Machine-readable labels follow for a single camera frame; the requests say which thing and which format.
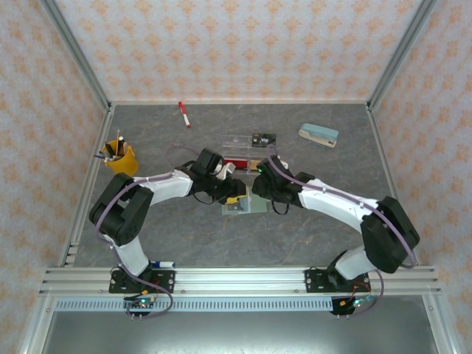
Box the yellow pen cup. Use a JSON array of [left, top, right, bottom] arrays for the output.
[[102, 142, 139, 176]]

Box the right side aluminium frame rail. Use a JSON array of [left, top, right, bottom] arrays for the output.
[[366, 103, 420, 267]]

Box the aluminium front mounting rail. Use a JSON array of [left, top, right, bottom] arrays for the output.
[[38, 265, 443, 296]]

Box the back right aluminium frame post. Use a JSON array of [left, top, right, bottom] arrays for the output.
[[367, 0, 439, 111]]

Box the blue and cream stapler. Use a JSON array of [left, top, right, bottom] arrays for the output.
[[297, 122, 340, 149]]

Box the back aluminium frame rail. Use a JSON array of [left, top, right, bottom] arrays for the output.
[[109, 99, 370, 107]]

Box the grey metal panel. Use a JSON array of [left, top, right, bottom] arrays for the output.
[[40, 311, 434, 354]]

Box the clear acrylic card box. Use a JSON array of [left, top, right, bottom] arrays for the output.
[[221, 133, 278, 174]]

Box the left side aluminium frame rail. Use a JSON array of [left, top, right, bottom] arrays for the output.
[[58, 104, 116, 267]]

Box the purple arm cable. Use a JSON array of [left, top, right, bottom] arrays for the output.
[[94, 145, 203, 319], [267, 144, 421, 318]]

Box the black card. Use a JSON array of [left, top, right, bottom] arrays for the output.
[[251, 133, 278, 149]]

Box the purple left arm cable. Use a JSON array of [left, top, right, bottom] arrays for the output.
[[94, 145, 203, 319]]

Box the front left aluminium frame post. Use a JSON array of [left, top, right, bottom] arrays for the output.
[[20, 294, 57, 354]]

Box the back left aluminium frame post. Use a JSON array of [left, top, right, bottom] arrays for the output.
[[38, 0, 114, 111]]

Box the red card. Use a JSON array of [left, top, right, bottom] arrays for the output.
[[223, 157, 249, 170]]

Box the slotted grey cable duct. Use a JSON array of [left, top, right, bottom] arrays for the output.
[[55, 297, 333, 313]]

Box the red and white marker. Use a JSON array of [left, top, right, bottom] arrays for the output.
[[178, 101, 192, 129]]

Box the aluminium frame post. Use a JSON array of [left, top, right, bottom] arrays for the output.
[[20, 294, 57, 354], [423, 294, 454, 354], [367, 0, 439, 111], [38, 0, 114, 111]]

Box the front right aluminium frame post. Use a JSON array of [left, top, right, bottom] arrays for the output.
[[423, 294, 454, 354]]

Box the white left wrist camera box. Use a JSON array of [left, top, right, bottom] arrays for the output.
[[216, 162, 237, 182]]

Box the aluminium frame rail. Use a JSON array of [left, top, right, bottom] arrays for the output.
[[366, 103, 420, 267], [109, 99, 370, 107], [58, 104, 116, 267]]

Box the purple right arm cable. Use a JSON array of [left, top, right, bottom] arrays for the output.
[[267, 144, 421, 318]]

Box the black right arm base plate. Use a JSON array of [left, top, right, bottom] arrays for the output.
[[304, 268, 371, 294]]

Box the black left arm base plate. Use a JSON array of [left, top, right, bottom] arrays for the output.
[[108, 268, 176, 294]]

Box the green card holder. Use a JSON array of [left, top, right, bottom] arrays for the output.
[[221, 186, 268, 216]]

